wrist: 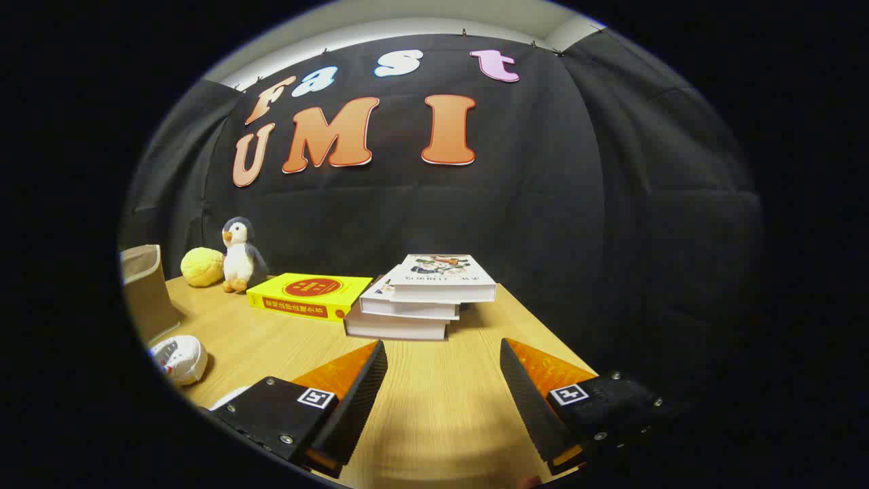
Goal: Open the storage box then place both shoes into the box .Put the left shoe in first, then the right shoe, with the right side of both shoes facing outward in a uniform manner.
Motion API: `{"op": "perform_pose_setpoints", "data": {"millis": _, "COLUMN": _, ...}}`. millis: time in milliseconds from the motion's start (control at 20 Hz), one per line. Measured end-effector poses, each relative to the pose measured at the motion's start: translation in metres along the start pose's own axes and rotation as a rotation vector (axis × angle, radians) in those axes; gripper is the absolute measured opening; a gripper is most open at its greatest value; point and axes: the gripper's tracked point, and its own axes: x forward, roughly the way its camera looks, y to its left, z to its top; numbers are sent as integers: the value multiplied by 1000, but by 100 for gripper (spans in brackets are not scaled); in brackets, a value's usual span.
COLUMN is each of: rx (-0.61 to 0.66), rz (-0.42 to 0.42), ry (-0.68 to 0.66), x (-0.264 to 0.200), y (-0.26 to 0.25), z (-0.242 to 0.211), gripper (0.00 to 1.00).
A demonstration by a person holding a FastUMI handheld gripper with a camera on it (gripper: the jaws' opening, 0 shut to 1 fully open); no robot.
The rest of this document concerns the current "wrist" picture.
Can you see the yellow plush ball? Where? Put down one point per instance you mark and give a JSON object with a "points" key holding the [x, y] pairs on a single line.
{"points": [[201, 267]]}

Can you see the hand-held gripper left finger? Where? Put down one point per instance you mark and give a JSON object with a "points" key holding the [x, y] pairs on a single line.
{"points": [[363, 390]]}

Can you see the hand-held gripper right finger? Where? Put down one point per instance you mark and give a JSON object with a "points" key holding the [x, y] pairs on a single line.
{"points": [[526, 401]]}

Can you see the black backdrop cloth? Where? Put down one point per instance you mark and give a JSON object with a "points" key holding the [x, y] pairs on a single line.
{"points": [[543, 204]]}

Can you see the yellow book with red circle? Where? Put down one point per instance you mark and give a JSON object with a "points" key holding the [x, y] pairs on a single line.
{"points": [[305, 293]]}

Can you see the beige fabric storage box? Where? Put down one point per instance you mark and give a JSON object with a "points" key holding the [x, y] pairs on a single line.
{"points": [[146, 292]]}

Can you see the penguin plush toy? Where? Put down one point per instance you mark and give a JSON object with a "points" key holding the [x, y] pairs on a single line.
{"points": [[239, 261]]}

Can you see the white book with illustrated cover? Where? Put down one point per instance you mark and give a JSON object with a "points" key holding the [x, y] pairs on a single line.
{"points": [[441, 275]]}

